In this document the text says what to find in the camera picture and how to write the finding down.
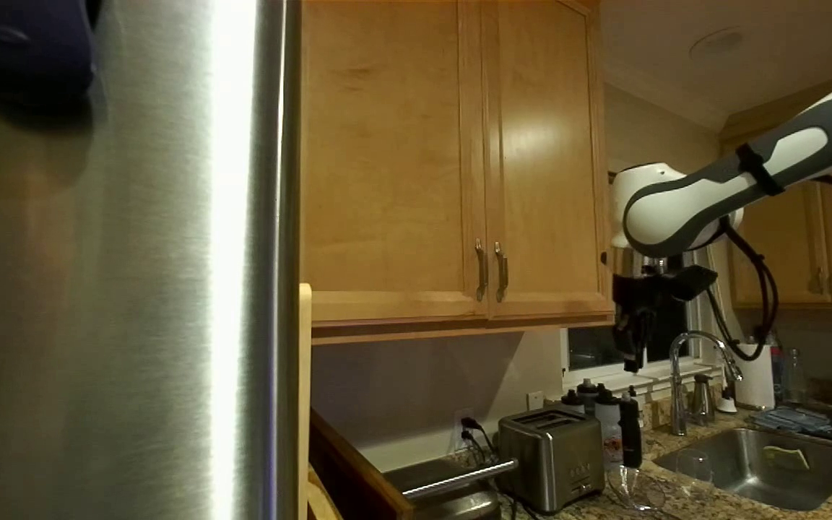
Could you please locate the white framed window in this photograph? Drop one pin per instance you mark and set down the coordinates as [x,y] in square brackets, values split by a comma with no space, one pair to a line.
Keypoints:
[594,347]

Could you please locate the wooden wall cabinet frame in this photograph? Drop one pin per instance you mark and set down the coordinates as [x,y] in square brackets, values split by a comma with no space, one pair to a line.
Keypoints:
[388,334]

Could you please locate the black capped bottle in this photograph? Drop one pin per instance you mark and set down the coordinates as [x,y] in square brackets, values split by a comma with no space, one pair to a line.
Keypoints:
[577,393]

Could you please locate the clear glass bottle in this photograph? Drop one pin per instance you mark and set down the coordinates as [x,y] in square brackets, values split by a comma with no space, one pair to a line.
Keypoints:
[792,376]

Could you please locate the dark blue object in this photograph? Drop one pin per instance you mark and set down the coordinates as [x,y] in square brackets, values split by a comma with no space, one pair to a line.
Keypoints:
[21,46]

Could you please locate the blue dish cloth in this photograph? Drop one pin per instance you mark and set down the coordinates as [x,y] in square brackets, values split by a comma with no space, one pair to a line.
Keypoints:
[792,419]

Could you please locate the wooden corner wall cabinet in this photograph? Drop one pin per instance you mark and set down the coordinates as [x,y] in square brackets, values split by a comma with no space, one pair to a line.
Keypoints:
[821,249]

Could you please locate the wall outlet with plug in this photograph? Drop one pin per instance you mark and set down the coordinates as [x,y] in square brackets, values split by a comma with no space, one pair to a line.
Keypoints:
[473,425]

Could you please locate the wooden cabinet door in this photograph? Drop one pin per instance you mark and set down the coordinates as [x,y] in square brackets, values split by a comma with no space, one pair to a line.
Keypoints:
[388,163]
[542,145]

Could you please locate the white wall plate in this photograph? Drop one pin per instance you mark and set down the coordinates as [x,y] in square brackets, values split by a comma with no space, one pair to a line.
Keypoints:
[535,400]

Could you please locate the white paper towel roll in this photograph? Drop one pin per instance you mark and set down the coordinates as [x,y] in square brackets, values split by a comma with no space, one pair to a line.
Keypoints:
[753,379]

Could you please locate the light wooden cutting board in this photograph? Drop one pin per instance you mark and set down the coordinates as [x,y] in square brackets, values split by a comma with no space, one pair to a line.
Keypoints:
[321,496]

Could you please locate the round ceiling fixture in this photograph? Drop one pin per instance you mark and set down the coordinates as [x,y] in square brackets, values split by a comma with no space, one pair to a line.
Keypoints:
[721,42]

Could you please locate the dark striped wooden cutting board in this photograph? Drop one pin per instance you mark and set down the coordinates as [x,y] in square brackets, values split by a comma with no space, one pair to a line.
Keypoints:
[360,471]

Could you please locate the black slim bottle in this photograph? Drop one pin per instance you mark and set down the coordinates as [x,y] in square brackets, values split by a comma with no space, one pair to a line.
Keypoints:
[632,433]

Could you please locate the chrome kitchen faucet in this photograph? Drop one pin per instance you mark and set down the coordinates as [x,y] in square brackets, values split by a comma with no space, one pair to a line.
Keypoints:
[676,386]

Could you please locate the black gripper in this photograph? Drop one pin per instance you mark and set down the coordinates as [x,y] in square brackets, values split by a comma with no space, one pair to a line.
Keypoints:
[650,308]

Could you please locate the white bottle black cap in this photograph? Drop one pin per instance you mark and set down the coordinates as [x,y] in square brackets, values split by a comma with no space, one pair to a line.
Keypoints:
[607,422]

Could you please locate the stainless steel toaster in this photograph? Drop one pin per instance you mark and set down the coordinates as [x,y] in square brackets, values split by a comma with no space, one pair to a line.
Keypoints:
[549,464]

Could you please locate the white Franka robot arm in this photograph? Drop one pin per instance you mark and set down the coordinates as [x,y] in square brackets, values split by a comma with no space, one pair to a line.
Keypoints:
[724,182]

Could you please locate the stainless steel sink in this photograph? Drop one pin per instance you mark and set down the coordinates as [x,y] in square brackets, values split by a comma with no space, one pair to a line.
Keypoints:
[773,467]

